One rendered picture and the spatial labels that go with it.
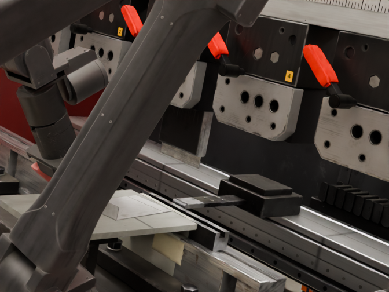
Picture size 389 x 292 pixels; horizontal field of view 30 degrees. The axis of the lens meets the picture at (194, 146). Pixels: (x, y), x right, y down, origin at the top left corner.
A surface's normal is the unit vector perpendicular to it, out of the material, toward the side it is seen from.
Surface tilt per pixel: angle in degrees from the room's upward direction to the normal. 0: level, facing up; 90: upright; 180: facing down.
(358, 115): 90
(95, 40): 90
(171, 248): 90
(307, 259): 90
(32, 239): 80
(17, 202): 0
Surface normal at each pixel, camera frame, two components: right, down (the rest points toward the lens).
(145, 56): -0.44, -0.09
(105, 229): 0.18, -0.96
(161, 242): -0.74, 0.00
